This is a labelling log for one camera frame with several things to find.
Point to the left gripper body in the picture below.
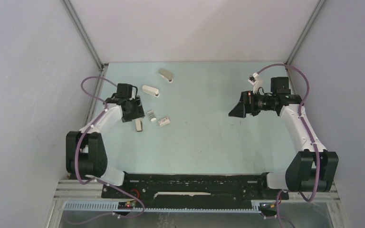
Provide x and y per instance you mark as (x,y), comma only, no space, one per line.
(136,111)

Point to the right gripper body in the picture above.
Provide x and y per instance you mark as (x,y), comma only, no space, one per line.
(261,103)

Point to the beige brown stapler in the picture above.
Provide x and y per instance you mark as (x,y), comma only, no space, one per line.
(138,125)

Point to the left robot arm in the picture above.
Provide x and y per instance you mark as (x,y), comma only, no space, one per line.
(86,155)

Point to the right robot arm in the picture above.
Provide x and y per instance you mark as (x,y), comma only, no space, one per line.
(314,167)

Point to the white stapler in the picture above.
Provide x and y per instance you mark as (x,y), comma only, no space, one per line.
(151,90)

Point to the olive green stapler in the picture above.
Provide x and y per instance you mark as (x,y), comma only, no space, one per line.
(166,74)

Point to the open staple tray box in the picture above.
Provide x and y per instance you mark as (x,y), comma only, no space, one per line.
(151,116)

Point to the white staple box sleeve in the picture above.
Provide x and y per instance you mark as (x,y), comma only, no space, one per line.
(164,121)

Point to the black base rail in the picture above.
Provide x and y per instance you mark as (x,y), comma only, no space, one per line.
(202,192)

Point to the right aluminium frame post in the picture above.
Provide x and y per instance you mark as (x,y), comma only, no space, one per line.
(306,30)

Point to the aluminium frame post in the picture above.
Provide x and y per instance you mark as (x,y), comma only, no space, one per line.
(75,19)
(306,30)

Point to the left aluminium frame post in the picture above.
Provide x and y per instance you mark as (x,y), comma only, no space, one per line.
(75,19)

